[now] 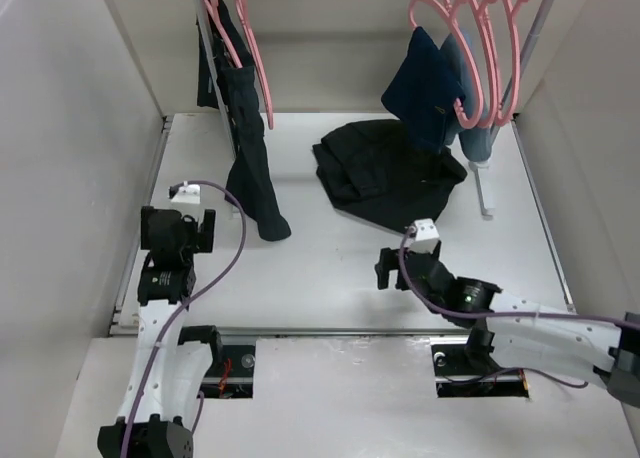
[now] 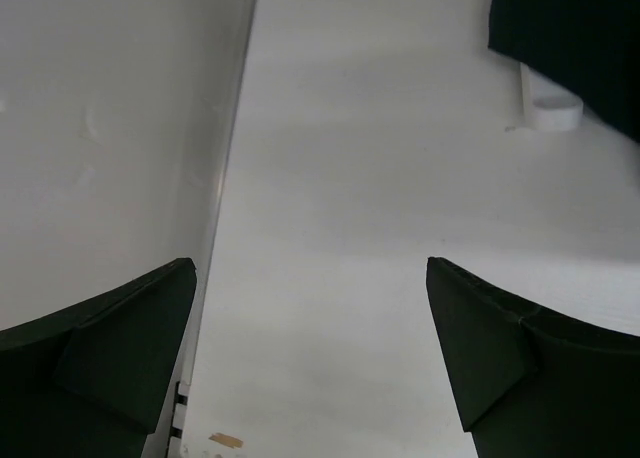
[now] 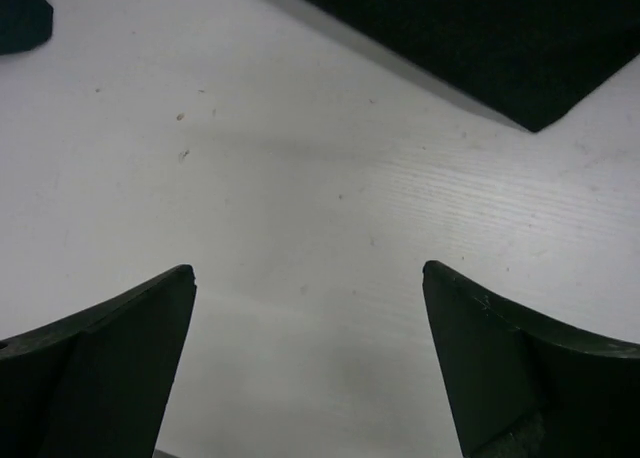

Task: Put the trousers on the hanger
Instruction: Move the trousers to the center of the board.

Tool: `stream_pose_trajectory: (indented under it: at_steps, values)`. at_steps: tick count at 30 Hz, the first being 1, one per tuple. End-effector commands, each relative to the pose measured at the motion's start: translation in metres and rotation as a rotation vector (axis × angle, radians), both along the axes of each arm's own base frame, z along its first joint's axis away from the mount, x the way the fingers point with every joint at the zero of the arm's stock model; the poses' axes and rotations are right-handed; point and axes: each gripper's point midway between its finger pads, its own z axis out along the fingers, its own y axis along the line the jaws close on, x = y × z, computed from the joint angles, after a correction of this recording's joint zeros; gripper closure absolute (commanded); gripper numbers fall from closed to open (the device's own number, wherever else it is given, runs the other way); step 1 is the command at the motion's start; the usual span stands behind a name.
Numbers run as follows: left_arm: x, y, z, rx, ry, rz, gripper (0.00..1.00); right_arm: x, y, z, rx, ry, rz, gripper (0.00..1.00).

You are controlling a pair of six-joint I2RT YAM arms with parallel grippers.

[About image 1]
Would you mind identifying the black trousers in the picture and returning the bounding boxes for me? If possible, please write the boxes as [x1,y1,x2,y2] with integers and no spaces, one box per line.
[312,119,467,233]

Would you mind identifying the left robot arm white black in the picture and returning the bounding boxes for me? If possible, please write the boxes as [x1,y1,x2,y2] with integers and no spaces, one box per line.
[97,206,224,457]

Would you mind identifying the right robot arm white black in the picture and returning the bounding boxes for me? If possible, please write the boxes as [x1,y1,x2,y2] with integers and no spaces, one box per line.
[374,247,639,407]

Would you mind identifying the dark trousers hanging left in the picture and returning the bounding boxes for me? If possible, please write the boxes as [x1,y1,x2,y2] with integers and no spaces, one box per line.
[211,27,291,242]

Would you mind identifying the navy blue trousers hanging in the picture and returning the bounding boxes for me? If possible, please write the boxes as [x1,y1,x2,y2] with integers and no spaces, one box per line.
[381,26,465,153]

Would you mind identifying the pink hanger far left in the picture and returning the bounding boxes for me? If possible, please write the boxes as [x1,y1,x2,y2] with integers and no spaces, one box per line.
[204,0,247,69]

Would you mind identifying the pink hanger with navy trousers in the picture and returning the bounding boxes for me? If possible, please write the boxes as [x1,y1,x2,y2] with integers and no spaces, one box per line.
[408,0,485,130]

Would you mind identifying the pink hanger with jeans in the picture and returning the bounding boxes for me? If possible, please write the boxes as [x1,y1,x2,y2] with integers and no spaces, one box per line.
[443,0,505,127]

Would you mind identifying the pink empty hanger right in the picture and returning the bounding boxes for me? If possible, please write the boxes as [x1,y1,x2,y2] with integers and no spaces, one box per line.
[477,0,530,128]

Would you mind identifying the light blue jeans hanging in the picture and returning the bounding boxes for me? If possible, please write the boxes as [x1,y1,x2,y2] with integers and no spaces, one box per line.
[439,31,497,162]

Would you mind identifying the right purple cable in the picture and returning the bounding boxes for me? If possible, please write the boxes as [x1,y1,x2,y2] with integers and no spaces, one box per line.
[398,232,640,389]

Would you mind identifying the purple cable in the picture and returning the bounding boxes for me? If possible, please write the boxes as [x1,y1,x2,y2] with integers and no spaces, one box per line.
[398,232,640,389]
[119,178,255,458]

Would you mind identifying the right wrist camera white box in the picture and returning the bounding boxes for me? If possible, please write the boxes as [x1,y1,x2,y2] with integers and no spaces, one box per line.
[408,219,440,254]

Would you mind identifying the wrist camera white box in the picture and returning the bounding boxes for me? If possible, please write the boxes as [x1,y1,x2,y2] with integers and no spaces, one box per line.
[168,182,201,213]
[408,219,440,254]

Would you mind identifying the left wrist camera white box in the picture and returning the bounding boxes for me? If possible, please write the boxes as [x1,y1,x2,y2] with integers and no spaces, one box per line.
[168,182,201,213]

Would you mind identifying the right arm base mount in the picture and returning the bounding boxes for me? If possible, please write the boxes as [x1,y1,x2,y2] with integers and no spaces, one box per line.
[431,343,529,398]

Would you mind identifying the white clothes rack frame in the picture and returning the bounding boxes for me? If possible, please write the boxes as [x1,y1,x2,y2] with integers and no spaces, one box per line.
[187,0,565,221]

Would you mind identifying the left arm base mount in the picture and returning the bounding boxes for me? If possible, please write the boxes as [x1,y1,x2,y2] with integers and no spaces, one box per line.
[200,336,256,399]

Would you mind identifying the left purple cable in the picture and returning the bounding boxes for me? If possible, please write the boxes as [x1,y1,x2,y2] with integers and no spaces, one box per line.
[119,178,255,458]

